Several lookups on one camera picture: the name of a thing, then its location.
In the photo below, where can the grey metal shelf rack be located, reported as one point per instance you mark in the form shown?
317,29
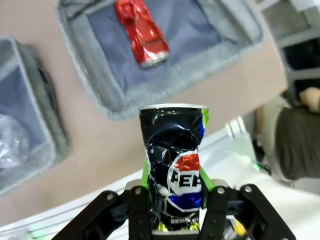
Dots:
300,37

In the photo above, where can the bystander in olive shirt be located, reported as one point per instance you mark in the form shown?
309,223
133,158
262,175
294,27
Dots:
300,140

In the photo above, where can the clear plastic bag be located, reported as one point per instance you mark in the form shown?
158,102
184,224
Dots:
10,142

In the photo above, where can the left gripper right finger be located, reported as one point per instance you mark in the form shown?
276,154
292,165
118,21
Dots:
215,212

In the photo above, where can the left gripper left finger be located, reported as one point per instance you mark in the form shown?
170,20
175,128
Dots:
137,212

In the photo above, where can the grey fabric basket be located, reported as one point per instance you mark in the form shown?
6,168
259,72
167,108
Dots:
15,95
200,37

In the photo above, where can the crushed black Pepsi can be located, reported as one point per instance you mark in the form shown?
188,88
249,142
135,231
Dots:
175,140

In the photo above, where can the crushed red cola can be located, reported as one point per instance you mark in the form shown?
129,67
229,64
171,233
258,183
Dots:
142,32

